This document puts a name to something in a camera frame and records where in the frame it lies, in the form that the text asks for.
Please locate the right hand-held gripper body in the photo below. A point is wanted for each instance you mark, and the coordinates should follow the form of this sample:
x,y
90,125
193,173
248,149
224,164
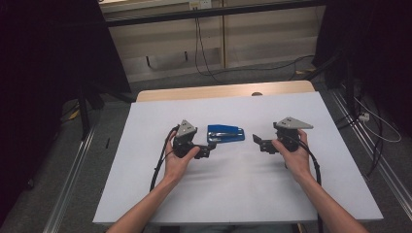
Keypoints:
x,y
288,137

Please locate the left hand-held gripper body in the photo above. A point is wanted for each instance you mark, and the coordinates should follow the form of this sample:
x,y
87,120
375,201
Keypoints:
x,y
184,142

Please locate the blue stapler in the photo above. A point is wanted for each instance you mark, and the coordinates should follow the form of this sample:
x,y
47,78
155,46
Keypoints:
x,y
226,133

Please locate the person's right hand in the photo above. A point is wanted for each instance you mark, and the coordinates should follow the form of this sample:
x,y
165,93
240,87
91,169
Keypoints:
x,y
298,161

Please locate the person's left hand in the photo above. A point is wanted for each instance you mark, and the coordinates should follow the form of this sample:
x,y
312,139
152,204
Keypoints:
x,y
176,168

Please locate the brown round table cap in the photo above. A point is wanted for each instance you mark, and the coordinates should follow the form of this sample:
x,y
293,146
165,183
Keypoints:
x,y
257,94

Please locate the wooden table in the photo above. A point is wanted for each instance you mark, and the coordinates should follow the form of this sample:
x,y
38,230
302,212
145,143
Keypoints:
x,y
210,92

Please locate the small black floor item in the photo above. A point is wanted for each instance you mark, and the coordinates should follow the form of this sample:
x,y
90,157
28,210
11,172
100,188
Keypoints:
x,y
107,143

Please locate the white plug adapter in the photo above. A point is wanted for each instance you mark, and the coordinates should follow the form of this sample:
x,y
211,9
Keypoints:
x,y
364,116

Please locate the black metal stand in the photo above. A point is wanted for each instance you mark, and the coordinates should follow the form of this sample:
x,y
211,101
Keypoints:
x,y
85,110
336,71

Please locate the beige cabinet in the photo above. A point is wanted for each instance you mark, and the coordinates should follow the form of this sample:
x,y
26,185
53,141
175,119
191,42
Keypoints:
x,y
259,42

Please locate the black curtain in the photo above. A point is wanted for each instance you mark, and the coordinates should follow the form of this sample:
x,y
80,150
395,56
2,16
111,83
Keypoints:
x,y
372,48
42,81

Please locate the black horizontal bar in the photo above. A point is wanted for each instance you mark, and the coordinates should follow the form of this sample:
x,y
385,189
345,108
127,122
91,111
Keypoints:
x,y
210,13

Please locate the aluminium floor rail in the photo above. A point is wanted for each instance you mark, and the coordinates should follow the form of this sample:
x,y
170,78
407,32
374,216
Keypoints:
x,y
372,152
69,181

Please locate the white wall socket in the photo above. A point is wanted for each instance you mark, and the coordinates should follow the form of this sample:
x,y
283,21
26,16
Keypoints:
x,y
200,4

